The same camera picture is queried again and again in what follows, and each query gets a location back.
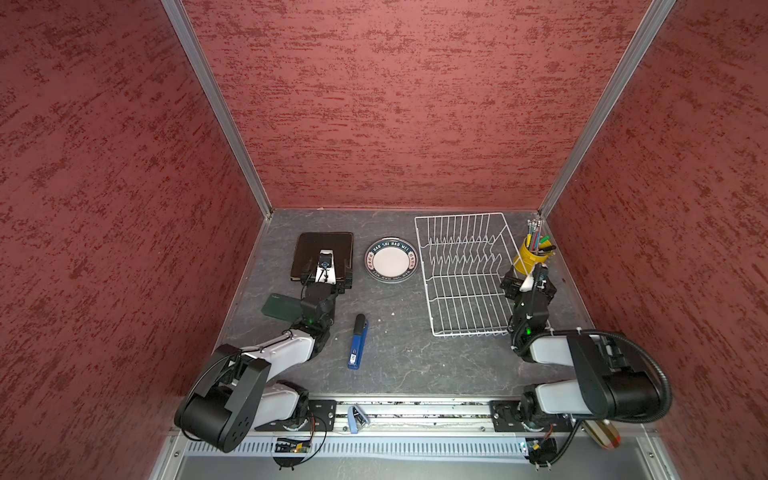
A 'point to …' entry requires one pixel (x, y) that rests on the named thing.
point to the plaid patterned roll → (604, 432)
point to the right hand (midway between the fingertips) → (523, 274)
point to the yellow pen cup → (526, 259)
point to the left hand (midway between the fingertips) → (329, 264)
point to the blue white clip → (356, 419)
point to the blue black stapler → (361, 326)
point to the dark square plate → (308, 247)
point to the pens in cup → (535, 242)
